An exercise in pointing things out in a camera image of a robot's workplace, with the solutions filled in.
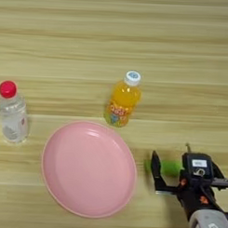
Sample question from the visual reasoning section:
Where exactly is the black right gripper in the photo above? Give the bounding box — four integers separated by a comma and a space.
148, 150, 228, 222

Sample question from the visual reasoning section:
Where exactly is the green rectangular block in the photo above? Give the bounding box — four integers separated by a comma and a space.
143, 158, 184, 178

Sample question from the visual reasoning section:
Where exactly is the pink round plate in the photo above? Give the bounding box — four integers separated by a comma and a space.
39, 119, 140, 221

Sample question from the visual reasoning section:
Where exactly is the orange juice bottle white cap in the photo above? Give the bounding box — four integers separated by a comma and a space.
103, 69, 143, 129

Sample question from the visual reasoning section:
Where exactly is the small black box white label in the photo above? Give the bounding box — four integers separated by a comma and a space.
181, 152, 216, 182

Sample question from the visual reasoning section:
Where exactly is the clear water bottle red cap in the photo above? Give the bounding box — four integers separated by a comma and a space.
0, 79, 32, 146

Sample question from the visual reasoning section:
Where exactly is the screwdriver with orange handle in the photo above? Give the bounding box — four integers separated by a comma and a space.
184, 141, 193, 154

